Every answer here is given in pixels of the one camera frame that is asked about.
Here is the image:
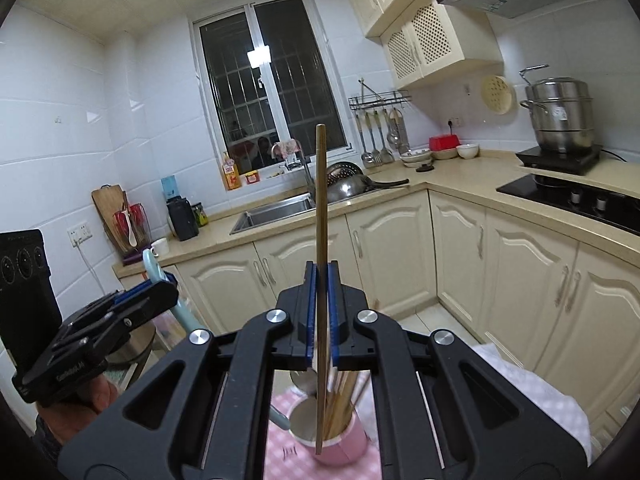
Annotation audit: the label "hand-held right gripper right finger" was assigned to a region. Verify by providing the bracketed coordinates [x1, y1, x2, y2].
[327, 260, 592, 480]

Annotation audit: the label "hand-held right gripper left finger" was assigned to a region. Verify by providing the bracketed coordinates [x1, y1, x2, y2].
[57, 260, 318, 480]

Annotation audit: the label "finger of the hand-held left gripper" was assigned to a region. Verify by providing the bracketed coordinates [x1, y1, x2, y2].
[107, 272, 180, 342]

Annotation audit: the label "light blue plastic spoon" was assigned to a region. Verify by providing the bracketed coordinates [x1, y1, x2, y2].
[142, 247, 292, 432]

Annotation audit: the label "wooden chopstick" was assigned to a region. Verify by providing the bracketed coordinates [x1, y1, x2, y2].
[327, 371, 361, 441]
[332, 371, 373, 436]
[314, 124, 331, 455]

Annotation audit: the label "pink paper cup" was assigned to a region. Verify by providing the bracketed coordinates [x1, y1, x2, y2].
[289, 395, 370, 472]

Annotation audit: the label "person's left forearm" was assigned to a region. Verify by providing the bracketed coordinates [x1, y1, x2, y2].
[32, 412, 63, 450]

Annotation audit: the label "person's left hand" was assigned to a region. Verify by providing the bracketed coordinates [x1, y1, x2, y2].
[37, 372, 119, 445]

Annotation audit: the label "round wooden stool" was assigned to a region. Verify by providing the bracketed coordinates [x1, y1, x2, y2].
[106, 320, 159, 367]

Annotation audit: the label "white plastic spoon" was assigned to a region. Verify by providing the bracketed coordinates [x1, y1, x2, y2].
[123, 205, 139, 249]

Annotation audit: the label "red utensil holder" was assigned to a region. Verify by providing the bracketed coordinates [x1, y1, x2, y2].
[112, 202, 154, 266]

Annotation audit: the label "black kettle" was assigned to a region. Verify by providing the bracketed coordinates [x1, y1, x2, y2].
[166, 196, 200, 242]

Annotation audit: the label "wooden cutting board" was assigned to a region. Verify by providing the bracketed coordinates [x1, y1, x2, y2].
[91, 184, 132, 257]

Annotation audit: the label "steel sink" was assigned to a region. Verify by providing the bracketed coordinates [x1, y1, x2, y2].
[230, 192, 319, 236]

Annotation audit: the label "steel wok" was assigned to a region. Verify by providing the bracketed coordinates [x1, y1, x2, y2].
[325, 175, 411, 204]

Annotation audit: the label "steel faucet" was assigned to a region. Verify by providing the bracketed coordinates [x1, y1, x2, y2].
[279, 152, 317, 202]

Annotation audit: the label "steel colander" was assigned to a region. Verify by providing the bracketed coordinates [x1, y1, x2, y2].
[325, 161, 362, 186]

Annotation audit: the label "orange bottle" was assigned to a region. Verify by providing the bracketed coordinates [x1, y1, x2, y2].
[222, 151, 242, 191]

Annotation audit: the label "pink rag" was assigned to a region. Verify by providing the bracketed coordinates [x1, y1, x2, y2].
[270, 140, 304, 161]

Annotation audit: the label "cream lower cabinets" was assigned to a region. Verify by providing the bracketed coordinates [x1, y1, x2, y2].
[114, 189, 640, 442]

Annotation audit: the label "steel spatula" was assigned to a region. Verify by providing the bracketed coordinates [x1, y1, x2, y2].
[380, 109, 396, 164]

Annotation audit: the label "pink checkered cloth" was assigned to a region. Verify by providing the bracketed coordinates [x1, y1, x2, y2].
[264, 344, 592, 480]

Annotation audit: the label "steel skimmer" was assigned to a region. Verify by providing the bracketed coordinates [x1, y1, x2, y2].
[387, 107, 411, 154]

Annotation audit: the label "kitchen window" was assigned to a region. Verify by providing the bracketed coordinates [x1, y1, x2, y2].
[191, 0, 352, 162]

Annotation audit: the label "black glass gas stove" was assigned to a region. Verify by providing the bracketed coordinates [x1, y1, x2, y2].
[495, 172, 640, 237]

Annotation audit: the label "black induction cooker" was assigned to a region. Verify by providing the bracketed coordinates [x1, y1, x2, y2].
[515, 144, 604, 177]

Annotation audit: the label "round bamboo steamer mat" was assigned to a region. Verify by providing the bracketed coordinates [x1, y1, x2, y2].
[481, 74, 516, 115]

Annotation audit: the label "cream lattice door cabinet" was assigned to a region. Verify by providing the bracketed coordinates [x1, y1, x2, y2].
[380, 2, 505, 90]

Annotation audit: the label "steel steamer pot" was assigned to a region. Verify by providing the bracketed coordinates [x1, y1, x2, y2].
[519, 64, 597, 156]

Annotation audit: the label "white wall socket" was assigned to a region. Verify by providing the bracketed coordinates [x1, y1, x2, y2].
[67, 223, 94, 247]

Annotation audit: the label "wire utensil rack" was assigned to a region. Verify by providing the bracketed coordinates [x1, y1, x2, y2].
[348, 78, 412, 111]

